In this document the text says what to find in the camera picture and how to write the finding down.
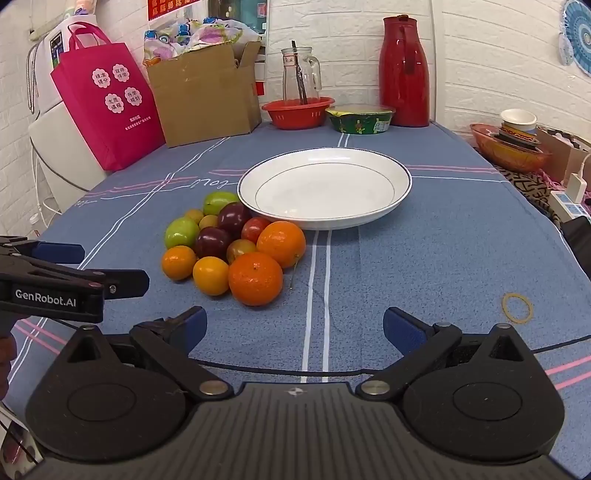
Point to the small orange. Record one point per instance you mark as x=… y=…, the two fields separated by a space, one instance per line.
x=177 y=262

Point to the white paper cup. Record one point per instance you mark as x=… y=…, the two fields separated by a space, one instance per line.
x=519 y=119

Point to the dark red plum front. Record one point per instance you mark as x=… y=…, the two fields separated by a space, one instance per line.
x=212 y=242

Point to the large green apple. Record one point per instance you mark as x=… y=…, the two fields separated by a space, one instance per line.
x=217 y=200

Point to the red tomato-like fruit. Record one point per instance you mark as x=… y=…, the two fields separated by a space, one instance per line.
x=253 y=228

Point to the large orange front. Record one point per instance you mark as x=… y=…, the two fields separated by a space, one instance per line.
x=255 y=279

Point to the floral cloth in box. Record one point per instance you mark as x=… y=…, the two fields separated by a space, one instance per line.
x=177 y=37

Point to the teal wall picture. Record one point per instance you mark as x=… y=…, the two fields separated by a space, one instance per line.
x=250 y=12

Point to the red plastic basket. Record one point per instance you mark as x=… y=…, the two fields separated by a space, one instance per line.
x=292 y=115

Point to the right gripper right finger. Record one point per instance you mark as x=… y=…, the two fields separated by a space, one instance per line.
x=424 y=348

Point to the brown longan fruit two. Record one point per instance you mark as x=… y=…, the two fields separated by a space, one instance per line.
x=208 y=221

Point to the small yellow-orange citrus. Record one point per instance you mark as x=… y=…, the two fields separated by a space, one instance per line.
x=210 y=276

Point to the dark red plum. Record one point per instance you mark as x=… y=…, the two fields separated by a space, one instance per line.
x=232 y=217
x=212 y=242

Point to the small green apple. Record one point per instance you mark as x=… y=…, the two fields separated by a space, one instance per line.
x=182 y=231

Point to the pink tote bag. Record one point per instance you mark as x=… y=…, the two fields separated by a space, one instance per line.
x=107 y=97

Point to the orange-brown bowl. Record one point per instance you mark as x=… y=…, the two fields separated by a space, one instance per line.
x=508 y=155

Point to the white porcelain plate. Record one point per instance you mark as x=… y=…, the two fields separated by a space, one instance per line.
x=330 y=188

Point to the brown cardboard box right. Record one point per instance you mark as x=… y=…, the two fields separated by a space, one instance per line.
x=567 y=152

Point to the red-yellow small fruit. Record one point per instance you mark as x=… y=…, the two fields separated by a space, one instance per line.
x=238 y=248

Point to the red thermos jug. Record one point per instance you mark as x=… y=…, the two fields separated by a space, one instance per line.
x=404 y=82

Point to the glass pitcher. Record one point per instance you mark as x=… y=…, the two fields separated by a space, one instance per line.
x=312 y=73

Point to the white power strip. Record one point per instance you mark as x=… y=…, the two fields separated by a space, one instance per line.
x=565 y=208

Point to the blue striped tablecloth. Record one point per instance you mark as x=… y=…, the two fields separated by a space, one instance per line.
x=509 y=402

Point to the green instant noodle bowl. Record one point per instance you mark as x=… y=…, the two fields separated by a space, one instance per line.
x=360 y=119

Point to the brown longan fruit one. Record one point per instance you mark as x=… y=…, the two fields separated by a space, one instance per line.
x=195 y=215

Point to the red fu wall poster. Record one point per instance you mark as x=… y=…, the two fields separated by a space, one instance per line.
x=159 y=8

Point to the blue paper fan decoration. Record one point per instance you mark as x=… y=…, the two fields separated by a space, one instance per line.
x=574 y=40

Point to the large orange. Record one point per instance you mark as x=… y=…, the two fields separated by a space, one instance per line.
x=284 y=242
x=255 y=279

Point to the yellow rubber band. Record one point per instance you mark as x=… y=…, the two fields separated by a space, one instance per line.
x=517 y=308

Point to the black stick in pitcher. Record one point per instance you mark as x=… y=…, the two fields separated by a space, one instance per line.
x=299 y=75

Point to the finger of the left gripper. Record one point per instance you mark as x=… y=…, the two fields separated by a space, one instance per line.
x=59 y=253
x=121 y=283

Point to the person's left hand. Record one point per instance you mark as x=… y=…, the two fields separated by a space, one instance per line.
x=8 y=353

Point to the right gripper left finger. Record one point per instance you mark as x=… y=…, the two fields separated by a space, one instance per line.
x=167 y=344

